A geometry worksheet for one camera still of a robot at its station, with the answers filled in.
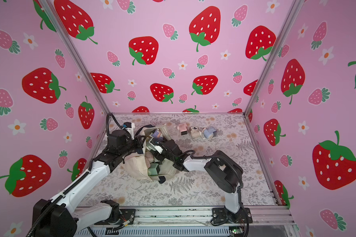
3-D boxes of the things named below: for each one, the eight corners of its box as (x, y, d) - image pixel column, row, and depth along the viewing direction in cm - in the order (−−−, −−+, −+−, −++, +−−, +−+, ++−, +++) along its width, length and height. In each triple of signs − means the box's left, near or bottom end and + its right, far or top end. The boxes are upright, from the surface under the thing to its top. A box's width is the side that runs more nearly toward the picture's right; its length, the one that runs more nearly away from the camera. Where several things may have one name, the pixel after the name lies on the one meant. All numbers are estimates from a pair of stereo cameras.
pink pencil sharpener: (177, 135, 109) (177, 131, 105) (178, 127, 114) (177, 123, 110) (187, 135, 109) (187, 131, 105) (186, 127, 114) (187, 123, 110)
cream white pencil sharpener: (193, 140, 107) (193, 136, 103) (188, 132, 111) (188, 128, 108) (200, 137, 108) (201, 133, 105) (196, 129, 113) (196, 125, 110)
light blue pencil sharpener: (207, 140, 106) (208, 136, 103) (201, 133, 111) (202, 129, 107) (216, 135, 109) (217, 131, 105) (210, 128, 113) (211, 124, 110)
